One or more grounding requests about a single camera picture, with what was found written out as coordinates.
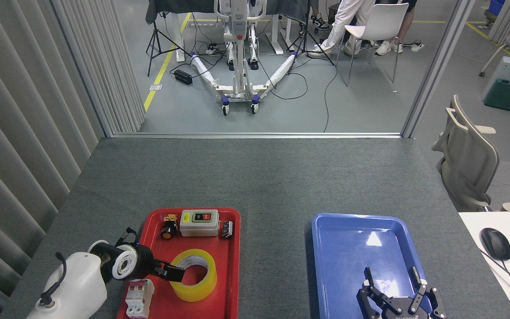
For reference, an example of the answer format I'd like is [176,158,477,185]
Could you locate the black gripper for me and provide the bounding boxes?
[357,267,447,319]
[135,245,185,283]

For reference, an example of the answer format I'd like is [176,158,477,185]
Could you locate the yellow tape roll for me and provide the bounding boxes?
[170,249,217,302]

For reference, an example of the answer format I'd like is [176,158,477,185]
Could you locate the black orange push button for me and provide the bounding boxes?
[161,214,178,240]

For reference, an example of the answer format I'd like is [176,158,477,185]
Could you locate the white circuit breaker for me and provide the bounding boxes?
[125,279,155,319]

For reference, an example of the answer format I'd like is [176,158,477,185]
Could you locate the red plastic tray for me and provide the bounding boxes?
[117,207,241,319]

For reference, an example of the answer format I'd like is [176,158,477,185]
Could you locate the blue plastic tray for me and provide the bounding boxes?
[311,213,440,319]

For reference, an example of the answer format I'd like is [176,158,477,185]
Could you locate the white desk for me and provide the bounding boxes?
[459,211,510,319]

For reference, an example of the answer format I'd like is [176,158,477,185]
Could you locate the black computer mouse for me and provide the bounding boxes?
[480,227,510,261]

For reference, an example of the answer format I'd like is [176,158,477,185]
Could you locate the beige office chair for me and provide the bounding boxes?
[431,94,500,212]

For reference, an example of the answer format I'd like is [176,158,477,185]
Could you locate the grey vertical blinds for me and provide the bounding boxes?
[0,0,146,319]

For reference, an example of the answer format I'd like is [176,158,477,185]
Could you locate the white stand on wheels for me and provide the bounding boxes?
[190,0,300,117]

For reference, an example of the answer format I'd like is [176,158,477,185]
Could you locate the black tripod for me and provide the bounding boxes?
[287,0,335,76]
[146,11,192,77]

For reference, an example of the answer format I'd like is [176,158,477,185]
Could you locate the person behind white chair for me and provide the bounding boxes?
[375,0,416,56]

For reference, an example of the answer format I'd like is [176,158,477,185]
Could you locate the white plastic chair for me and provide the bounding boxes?
[336,3,410,93]

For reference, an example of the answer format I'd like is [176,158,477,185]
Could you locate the person in white trousers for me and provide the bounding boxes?
[308,0,376,58]

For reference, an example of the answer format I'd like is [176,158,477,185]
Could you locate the person's black shoe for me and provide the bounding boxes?
[299,13,330,37]

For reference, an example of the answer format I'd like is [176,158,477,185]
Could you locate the blue storage bin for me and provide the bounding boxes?
[485,0,506,25]

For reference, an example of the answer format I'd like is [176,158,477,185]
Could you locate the grey push-button switch box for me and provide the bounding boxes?
[179,209,220,237]

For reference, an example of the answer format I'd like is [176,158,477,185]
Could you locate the black mouse cable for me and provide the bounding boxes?
[480,248,510,297]

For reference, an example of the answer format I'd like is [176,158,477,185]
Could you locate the silver frame rail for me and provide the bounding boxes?
[111,132,402,139]

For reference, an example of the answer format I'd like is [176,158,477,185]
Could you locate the silver frame post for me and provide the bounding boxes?
[49,0,115,138]
[401,0,477,139]

